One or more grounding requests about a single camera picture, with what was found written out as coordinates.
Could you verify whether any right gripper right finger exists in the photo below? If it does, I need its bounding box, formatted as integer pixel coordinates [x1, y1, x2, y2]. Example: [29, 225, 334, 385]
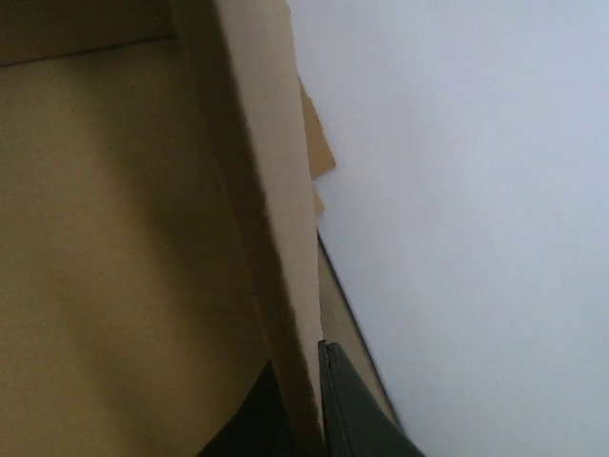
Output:
[318, 341, 423, 457]

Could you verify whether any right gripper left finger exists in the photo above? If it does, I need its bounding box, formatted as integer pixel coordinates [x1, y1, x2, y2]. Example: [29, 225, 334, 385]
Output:
[198, 363, 290, 457]

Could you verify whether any cardboard box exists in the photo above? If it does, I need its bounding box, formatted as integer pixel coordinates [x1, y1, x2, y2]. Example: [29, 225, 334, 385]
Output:
[1, 1, 324, 456]

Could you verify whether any flat cardboard sheet stack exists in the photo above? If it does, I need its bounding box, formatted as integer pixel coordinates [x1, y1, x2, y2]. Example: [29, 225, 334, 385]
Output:
[300, 81, 336, 218]

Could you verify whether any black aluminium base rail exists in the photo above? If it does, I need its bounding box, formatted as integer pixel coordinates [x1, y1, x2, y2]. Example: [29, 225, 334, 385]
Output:
[317, 233, 403, 431]

